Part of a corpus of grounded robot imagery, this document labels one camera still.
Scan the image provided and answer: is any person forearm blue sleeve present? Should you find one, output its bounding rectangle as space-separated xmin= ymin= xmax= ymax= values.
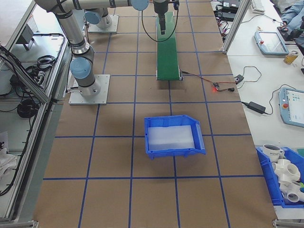
xmin=280 ymin=0 xmax=304 ymax=31

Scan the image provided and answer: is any green belt conveyor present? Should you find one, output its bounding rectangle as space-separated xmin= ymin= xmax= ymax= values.
xmin=155 ymin=11 xmax=184 ymax=82

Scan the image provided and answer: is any black power supply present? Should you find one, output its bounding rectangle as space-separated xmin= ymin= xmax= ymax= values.
xmin=214 ymin=11 xmax=237 ymax=22
xmin=221 ymin=0 xmax=242 ymax=9

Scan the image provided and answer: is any open blue plastic bin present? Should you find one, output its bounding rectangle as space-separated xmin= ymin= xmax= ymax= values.
xmin=144 ymin=114 xmax=206 ymax=161

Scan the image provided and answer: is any white keyboard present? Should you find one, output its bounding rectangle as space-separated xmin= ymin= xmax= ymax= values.
xmin=250 ymin=0 xmax=266 ymax=14

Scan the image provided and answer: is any grey blue teach pendant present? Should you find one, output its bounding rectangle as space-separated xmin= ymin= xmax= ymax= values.
xmin=254 ymin=30 xmax=290 ymax=56
xmin=277 ymin=86 xmax=304 ymax=127

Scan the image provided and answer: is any white foam pad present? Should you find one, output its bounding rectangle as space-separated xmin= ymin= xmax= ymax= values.
xmin=147 ymin=124 xmax=196 ymax=151

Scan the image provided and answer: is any black power adapter brick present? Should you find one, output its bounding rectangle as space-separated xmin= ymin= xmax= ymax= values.
xmin=247 ymin=101 xmax=267 ymax=114

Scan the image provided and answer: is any yellow drink can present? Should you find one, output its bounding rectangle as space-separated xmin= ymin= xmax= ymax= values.
xmin=283 ymin=50 xmax=299 ymax=65

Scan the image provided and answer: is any grey metal box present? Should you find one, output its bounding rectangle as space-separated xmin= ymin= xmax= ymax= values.
xmin=16 ymin=23 xmax=37 ymax=51

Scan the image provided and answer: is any white printed mug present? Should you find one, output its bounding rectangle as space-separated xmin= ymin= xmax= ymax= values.
xmin=262 ymin=143 xmax=285 ymax=160

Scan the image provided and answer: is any blue bin with fittings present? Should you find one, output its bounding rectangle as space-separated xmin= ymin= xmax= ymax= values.
xmin=256 ymin=146 xmax=304 ymax=209

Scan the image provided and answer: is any white pipe fitting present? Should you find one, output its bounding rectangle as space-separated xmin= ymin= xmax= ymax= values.
xmin=271 ymin=158 xmax=300 ymax=184
xmin=278 ymin=181 xmax=304 ymax=203

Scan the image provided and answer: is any white crumpled cloth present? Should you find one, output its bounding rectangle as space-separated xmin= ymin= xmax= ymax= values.
xmin=0 ymin=131 xmax=18 ymax=184

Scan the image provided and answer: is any black looping wrist cable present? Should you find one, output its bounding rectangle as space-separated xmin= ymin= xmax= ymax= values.
xmin=141 ymin=9 xmax=180 ymax=43

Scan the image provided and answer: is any white square base plate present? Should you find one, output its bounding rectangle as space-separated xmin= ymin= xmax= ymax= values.
xmin=88 ymin=14 xmax=120 ymax=33
xmin=68 ymin=74 xmax=111 ymax=105

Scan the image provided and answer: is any red and black conveyor wire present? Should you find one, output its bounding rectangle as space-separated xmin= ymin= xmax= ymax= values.
xmin=181 ymin=69 xmax=236 ymax=93

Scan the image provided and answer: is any red cable bundle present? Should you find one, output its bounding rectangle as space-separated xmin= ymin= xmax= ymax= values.
xmin=217 ymin=19 xmax=230 ymax=37

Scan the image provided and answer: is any aluminium profile post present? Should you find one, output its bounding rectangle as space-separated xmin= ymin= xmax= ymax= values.
xmin=222 ymin=0 xmax=249 ymax=55

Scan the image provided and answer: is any thin black switch cable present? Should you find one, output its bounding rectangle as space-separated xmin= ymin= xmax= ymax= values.
xmin=237 ymin=66 xmax=262 ymax=90

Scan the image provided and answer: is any black coiled cable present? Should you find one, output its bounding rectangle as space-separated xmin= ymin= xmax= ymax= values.
xmin=17 ymin=98 xmax=37 ymax=119
xmin=36 ymin=55 xmax=57 ymax=67

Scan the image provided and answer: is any black adapter cable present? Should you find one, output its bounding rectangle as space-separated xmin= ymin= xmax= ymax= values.
xmin=240 ymin=84 xmax=286 ymax=116

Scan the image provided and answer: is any black cable bundle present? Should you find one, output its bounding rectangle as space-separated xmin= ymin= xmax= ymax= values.
xmin=24 ymin=65 xmax=49 ymax=83

